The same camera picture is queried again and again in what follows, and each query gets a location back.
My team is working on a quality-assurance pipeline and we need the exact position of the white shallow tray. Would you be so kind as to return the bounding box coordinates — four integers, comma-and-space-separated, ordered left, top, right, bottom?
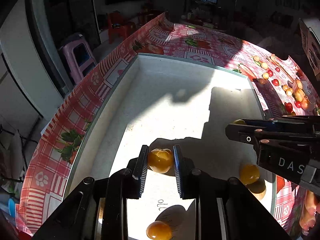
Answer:
63, 52, 277, 240

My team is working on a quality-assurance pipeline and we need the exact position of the purple plastic stool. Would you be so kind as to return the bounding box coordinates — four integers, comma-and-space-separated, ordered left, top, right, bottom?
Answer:
60, 33, 97, 85

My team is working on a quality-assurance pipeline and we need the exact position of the red strawberry print tablecloth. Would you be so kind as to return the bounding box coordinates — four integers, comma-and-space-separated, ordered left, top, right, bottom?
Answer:
15, 15, 319, 235

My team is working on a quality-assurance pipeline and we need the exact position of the yellow cherry tomato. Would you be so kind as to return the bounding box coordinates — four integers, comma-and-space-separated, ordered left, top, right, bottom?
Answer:
148, 148, 174, 174

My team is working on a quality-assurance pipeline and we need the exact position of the large yellow tomato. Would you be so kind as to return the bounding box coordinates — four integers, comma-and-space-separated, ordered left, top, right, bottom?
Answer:
239, 164, 260, 185

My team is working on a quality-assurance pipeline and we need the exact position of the red cherry tomato near bowl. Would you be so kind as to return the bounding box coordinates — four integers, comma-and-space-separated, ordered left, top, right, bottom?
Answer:
295, 101, 302, 108

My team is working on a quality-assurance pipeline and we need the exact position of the brown kiwi fruit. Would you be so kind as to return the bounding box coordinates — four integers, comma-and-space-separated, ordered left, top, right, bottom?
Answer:
246, 179, 266, 200

